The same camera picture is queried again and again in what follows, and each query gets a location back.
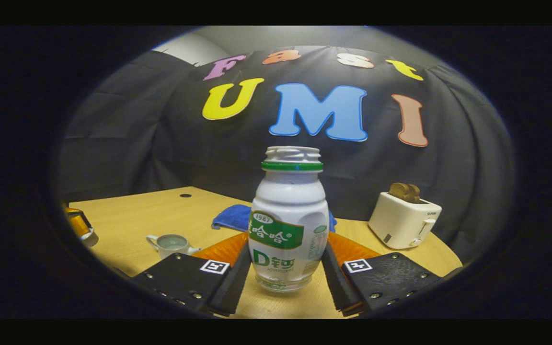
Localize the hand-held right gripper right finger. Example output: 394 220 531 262
322 232 442 317

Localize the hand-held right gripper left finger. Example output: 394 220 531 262
132 233 253 318

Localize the white teacup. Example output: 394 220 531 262
146 233 203 260

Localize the white water bottle green label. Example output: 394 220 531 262
247 146 330 293

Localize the blue towel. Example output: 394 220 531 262
211 205 338 233

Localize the white toaster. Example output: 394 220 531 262
368 192 443 250

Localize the black backdrop cloth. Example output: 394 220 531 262
57 46 516 262

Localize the brown toast slice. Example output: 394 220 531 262
389 183 422 204

